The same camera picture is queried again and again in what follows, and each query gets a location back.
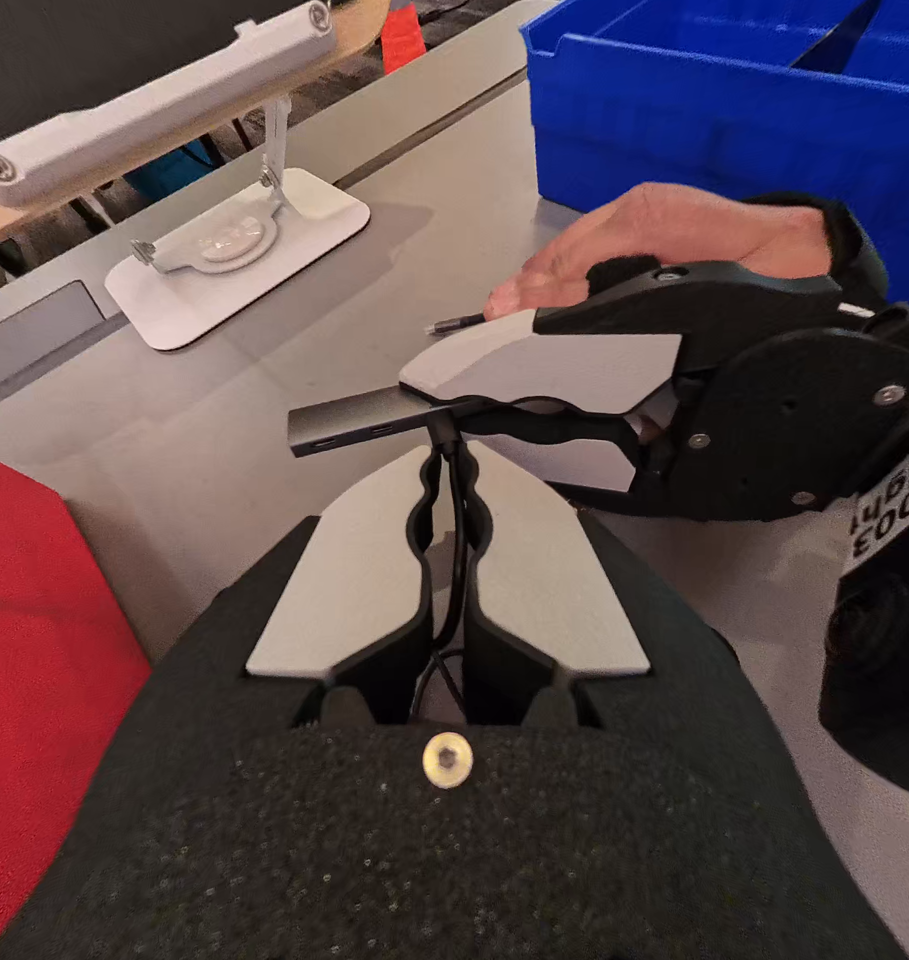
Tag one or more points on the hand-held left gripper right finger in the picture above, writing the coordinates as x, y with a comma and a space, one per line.
559, 592

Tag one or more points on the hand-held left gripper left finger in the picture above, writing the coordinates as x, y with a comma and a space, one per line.
349, 592

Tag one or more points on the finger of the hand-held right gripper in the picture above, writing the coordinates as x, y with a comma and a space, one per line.
544, 364
582, 465

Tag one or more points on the grey usb hub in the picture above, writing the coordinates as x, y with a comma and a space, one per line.
349, 420

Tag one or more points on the blue plastic bin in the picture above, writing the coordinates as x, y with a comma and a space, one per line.
687, 112

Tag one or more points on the red plastic bin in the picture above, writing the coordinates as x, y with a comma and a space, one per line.
42, 637

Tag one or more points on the person's right hand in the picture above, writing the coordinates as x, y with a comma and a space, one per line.
679, 225

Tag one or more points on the orange striped cone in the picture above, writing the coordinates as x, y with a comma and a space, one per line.
403, 34

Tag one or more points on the black bin divider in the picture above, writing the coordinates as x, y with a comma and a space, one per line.
837, 34

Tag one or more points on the grey desk flap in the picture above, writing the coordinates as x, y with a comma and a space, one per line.
34, 330

